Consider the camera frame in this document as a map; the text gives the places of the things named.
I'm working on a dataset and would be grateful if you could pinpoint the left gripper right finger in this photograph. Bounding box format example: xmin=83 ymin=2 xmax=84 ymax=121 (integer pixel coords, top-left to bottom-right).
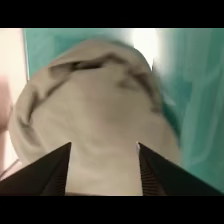
xmin=137 ymin=142 xmax=224 ymax=197

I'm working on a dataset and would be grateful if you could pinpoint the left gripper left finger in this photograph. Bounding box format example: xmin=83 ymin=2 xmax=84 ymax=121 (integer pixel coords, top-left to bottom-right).
xmin=0 ymin=141 xmax=73 ymax=197

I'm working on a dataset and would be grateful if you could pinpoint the beige garment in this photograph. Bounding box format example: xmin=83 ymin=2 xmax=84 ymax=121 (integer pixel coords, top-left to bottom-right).
xmin=7 ymin=39 xmax=182 ymax=197

